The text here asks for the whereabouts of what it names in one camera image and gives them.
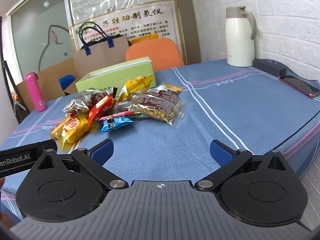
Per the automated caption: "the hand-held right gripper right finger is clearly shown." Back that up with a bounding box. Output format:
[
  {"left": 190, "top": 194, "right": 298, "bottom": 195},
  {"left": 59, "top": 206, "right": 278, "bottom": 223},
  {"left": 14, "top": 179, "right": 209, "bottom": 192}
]
[{"left": 195, "top": 140, "right": 293, "bottom": 191}]

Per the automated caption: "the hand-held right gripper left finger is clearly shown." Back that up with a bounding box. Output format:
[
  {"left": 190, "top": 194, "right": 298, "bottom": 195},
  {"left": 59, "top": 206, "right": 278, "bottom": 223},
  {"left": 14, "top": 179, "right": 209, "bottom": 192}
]
[{"left": 31, "top": 139, "right": 129, "bottom": 190}]

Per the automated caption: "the blue candy packet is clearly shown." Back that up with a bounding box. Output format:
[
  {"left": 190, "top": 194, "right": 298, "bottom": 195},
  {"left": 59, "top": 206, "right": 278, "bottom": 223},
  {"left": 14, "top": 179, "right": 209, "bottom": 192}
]
[{"left": 100, "top": 117, "right": 135, "bottom": 133}]

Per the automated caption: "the yellow red-label snack packet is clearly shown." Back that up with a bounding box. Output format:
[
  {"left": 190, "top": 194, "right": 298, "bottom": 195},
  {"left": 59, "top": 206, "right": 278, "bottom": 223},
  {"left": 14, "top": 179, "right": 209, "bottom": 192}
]
[{"left": 50, "top": 114, "right": 97, "bottom": 151}]

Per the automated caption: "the red green stick packet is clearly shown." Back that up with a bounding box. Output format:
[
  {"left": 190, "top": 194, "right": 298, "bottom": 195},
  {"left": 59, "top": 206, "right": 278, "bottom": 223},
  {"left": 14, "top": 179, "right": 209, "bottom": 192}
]
[{"left": 98, "top": 110, "right": 142, "bottom": 121}]

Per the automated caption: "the silver foil snack packet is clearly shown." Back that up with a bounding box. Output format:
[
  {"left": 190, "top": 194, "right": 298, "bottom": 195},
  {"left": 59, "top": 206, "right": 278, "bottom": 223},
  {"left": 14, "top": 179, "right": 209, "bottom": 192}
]
[{"left": 62, "top": 99, "right": 90, "bottom": 115}]

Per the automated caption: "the dark red snack packet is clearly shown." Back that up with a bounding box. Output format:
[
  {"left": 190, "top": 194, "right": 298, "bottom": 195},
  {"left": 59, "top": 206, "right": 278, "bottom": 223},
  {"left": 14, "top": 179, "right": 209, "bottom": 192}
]
[{"left": 84, "top": 90, "right": 113, "bottom": 106}]

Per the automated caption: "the clear brown-label nut packet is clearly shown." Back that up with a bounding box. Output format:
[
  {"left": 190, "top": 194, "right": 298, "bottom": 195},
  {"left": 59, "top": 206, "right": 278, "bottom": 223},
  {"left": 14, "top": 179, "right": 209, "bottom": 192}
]
[{"left": 130, "top": 87, "right": 188, "bottom": 126}]

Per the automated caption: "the light green cardboard box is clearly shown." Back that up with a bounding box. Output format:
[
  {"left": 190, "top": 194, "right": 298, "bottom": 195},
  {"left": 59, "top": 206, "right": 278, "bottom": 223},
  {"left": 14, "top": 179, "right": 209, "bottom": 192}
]
[{"left": 75, "top": 57, "right": 157, "bottom": 96}]

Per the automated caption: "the small orange snack packet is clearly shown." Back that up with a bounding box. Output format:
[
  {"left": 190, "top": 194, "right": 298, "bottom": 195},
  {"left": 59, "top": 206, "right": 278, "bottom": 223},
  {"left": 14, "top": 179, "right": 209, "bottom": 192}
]
[{"left": 160, "top": 84, "right": 183, "bottom": 93}]

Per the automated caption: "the person's left hand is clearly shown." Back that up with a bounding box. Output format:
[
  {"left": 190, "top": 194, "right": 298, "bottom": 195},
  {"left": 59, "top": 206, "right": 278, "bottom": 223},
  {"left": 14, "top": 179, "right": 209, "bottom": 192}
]
[{"left": 0, "top": 177, "right": 13, "bottom": 228}]

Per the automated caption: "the blue striped tablecloth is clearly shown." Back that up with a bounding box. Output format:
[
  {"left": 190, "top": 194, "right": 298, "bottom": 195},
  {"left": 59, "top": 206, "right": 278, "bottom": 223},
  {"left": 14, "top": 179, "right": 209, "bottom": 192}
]
[{"left": 0, "top": 59, "right": 320, "bottom": 227}]

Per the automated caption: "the black tripod stand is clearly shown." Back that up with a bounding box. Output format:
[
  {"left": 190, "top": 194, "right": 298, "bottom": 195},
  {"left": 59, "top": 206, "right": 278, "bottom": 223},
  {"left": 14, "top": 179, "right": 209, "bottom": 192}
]
[{"left": 1, "top": 60, "right": 27, "bottom": 125}]

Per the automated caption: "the pink bottle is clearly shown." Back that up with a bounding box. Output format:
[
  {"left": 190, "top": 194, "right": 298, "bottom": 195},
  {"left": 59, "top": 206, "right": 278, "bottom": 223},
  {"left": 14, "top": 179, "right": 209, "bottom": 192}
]
[{"left": 24, "top": 72, "right": 48, "bottom": 112}]

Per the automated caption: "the blue plastic item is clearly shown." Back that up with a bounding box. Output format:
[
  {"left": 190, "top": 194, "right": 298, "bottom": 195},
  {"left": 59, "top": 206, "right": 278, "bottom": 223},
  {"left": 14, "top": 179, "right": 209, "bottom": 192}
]
[{"left": 59, "top": 74, "right": 79, "bottom": 91}]

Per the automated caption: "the brown cardboard box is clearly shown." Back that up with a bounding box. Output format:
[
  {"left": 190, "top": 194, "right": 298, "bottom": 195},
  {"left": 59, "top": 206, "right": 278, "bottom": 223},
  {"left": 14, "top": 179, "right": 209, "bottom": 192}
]
[{"left": 16, "top": 58, "right": 81, "bottom": 113}]

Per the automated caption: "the brown paper bag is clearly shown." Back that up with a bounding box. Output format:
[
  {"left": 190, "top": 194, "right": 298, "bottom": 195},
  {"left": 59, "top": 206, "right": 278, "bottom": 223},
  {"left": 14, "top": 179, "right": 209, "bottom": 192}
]
[{"left": 72, "top": 22, "right": 131, "bottom": 81}]

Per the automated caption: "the black case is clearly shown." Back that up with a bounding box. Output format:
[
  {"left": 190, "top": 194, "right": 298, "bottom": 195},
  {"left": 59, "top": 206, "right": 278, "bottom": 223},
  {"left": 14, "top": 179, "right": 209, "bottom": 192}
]
[{"left": 252, "top": 59, "right": 287, "bottom": 77}]

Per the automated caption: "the red-edged smartphone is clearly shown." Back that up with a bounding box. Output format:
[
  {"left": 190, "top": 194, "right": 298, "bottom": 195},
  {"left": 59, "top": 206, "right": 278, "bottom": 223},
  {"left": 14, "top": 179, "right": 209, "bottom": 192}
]
[{"left": 278, "top": 75, "right": 320, "bottom": 98}]

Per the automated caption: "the orange chair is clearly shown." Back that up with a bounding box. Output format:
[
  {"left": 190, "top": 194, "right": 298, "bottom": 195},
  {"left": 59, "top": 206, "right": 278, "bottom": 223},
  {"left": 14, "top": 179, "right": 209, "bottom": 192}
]
[{"left": 125, "top": 38, "right": 185, "bottom": 72}]

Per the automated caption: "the white thermos jug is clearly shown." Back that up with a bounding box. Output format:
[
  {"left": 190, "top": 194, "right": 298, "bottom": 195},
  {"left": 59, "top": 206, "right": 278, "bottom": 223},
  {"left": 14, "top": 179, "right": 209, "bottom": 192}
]
[{"left": 226, "top": 6, "right": 257, "bottom": 67}]

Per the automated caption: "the frosted glass panel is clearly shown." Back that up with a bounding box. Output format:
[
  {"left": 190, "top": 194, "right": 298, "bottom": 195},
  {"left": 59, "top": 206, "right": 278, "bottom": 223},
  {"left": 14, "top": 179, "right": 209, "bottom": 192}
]
[{"left": 10, "top": 0, "right": 76, "bottom": 80}]

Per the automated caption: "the yellow-bordered wall poster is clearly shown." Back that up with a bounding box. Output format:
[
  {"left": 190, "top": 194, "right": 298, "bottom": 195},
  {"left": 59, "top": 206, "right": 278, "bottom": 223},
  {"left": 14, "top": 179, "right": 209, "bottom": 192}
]
[{"left": 69, "top": 0, "right": 183, "bottom": 64}]

